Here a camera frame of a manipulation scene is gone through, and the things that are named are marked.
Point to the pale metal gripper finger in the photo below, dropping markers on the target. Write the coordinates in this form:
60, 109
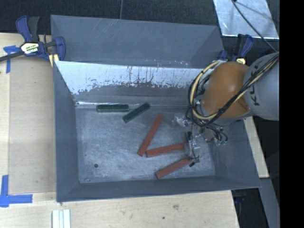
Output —
194, 148
179, 120

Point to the red-brown flat block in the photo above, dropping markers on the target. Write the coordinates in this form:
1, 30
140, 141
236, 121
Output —
173, 168
165, 150
150, 135

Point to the dark green flat block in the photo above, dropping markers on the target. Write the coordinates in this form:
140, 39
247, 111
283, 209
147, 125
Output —
112, 108
135, 113

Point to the grey metal bin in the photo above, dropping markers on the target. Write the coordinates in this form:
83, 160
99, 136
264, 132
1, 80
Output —
114, 146

